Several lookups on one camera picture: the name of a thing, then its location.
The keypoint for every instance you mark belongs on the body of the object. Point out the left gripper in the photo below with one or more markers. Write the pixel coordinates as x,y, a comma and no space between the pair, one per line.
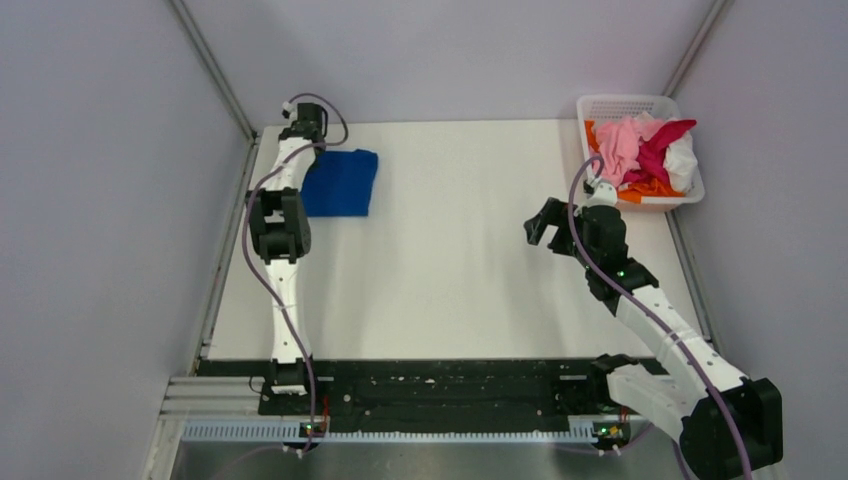
303,129

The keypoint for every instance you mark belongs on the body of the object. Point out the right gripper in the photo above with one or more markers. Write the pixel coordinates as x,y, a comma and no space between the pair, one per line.
554,213

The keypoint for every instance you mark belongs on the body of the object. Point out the blue printed t-shirt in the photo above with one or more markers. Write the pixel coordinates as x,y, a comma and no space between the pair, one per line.
341,184

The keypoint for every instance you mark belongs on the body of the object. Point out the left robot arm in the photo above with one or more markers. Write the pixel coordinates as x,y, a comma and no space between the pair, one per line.
280,236

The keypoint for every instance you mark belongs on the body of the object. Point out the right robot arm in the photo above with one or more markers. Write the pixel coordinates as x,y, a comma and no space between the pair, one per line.
724,424

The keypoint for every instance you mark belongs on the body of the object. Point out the orange t-shirt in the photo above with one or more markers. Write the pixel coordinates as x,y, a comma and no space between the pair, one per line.
637,192

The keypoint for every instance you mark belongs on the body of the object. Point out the pink t-shirt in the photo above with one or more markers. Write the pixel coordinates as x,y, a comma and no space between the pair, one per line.
618,143

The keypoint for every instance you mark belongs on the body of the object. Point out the white plastic basket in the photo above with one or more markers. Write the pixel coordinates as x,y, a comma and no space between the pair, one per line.
610,107

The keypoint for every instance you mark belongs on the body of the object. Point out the magenta t-shirt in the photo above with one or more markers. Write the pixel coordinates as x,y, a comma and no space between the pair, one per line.
652,152

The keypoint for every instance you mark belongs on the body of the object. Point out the white t-shirt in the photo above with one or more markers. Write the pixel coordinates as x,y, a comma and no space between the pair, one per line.
680,163

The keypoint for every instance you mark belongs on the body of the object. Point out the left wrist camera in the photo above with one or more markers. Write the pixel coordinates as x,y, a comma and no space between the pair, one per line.
288,109

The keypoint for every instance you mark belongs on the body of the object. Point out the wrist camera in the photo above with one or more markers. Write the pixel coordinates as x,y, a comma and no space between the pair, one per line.
600,192
288,109

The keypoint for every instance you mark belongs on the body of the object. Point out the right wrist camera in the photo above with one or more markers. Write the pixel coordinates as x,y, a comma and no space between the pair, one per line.
600,192

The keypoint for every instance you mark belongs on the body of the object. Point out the left corner aluminium post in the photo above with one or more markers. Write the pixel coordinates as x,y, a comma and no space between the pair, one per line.
191,29

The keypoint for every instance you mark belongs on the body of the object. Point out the corner aluminium post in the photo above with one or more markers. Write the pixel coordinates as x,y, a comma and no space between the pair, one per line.
712,19
191,29

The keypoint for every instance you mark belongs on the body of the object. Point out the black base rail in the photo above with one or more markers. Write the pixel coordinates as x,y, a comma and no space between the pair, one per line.
427,396

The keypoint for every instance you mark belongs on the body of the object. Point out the white slotted cable duct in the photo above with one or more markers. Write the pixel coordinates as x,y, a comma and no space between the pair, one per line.
277,431

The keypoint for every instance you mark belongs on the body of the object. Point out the right corner aluminium post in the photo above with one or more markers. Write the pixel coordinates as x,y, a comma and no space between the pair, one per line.
712,19

